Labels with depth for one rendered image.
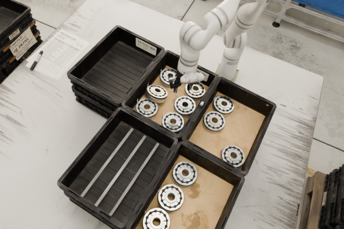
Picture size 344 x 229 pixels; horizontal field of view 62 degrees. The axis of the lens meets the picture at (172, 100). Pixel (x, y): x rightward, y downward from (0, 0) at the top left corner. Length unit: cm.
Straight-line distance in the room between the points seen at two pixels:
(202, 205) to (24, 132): 90
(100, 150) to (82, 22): 94
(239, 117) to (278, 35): 190
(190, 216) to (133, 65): 79
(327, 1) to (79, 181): 263
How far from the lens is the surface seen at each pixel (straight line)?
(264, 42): 308
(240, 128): 140
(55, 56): 178
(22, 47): 235
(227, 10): 102
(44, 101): 161
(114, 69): 151
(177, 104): 136
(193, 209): 122
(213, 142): 133
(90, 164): 127
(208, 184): 126
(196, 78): 107
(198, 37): 95
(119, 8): 203
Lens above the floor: 200
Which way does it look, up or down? 57 degrees down
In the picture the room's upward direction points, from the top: 11 degrees clockwise
